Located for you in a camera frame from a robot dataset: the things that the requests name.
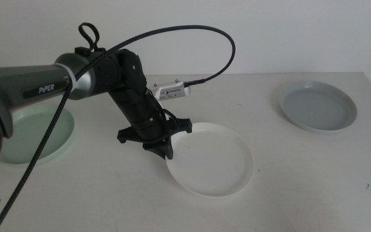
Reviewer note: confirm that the white shallow bowl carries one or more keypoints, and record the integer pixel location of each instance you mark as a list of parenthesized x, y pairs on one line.
[(211, 161)]

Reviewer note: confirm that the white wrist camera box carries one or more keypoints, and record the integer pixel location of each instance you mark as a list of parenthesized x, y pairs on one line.
[(172, 91)]

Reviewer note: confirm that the pale green shallow bowl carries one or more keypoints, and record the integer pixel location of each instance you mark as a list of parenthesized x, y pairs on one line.
[(27, 140)]

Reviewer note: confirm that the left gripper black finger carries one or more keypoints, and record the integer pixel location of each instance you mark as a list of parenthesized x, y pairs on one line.
[(170, 148), (158, 150)]

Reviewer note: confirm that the left grey black Piper arm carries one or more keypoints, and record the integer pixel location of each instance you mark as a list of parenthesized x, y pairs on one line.
[(18, 83)]

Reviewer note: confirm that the grey shallow bowl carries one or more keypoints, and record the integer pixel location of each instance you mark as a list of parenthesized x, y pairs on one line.
[(317, 108)]

